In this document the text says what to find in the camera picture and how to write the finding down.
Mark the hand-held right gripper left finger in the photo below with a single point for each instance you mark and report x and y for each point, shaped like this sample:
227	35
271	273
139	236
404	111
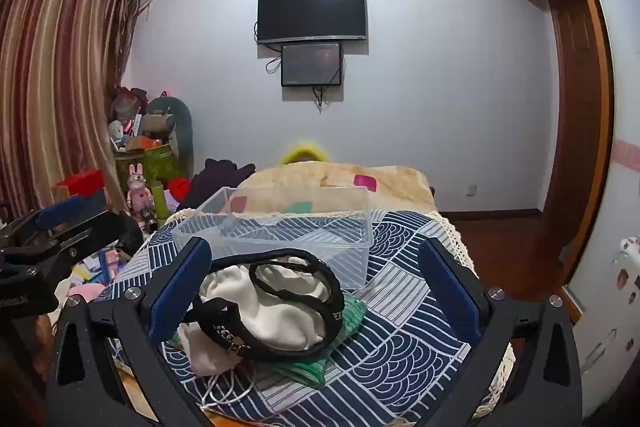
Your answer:
179	293

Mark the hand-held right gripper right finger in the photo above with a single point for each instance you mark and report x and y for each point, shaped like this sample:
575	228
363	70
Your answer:
451	293

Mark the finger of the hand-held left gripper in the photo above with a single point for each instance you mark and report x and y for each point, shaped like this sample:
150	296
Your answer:
67	208
102	232

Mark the white cloth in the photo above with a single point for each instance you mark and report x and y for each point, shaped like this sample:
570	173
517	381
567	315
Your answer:
265	307

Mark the green knitted cloth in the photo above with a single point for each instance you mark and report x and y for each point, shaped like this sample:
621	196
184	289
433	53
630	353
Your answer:
350	314

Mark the clear plastic storage box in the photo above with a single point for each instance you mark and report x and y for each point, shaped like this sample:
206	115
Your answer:
280	232

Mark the red box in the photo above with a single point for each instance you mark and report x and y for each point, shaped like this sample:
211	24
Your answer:
80	182

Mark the grey-blue box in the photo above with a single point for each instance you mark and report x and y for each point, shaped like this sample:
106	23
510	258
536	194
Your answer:
97	198

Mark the pile of colourful papers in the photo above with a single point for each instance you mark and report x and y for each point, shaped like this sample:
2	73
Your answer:
95	272

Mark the small dark binoculars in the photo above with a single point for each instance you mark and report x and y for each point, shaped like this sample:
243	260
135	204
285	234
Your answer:
148	219

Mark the pink rabbit toy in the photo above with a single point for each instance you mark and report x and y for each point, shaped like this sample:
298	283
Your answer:
139	189

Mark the green cylindrical bottle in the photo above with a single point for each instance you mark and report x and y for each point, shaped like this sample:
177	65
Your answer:
161	202

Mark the green cardboard box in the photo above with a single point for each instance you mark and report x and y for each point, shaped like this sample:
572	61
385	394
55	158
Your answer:
150	167

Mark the blue wave-patterned tablecloth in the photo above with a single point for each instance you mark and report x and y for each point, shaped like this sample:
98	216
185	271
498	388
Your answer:
400	357

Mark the red cloth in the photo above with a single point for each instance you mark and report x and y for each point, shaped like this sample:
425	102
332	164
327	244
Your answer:
179	189

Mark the pile of toys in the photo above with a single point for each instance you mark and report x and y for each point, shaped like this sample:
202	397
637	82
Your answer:
127	117

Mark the dark purple cloth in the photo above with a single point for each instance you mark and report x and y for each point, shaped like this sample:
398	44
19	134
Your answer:
215	179

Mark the grey plush toy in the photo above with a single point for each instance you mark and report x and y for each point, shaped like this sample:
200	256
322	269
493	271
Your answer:
181	132

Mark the striped brown curtain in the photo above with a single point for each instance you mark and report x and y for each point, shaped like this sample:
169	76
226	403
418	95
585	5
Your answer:
60	67

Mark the beige fleece blanket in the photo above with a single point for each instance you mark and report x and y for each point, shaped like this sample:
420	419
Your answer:
320	179

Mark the white wardrobe door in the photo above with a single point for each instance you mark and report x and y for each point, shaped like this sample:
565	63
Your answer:
612	207

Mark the brown wooden wardrobe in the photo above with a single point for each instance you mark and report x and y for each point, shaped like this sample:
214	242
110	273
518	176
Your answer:
582	107

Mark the white wall socket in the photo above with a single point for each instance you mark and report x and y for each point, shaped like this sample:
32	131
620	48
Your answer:
470	191

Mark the small wall-mounted monitor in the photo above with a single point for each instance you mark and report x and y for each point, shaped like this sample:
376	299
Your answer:
311	64

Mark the wall-mounted black television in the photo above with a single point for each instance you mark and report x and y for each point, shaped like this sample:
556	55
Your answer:
311	12

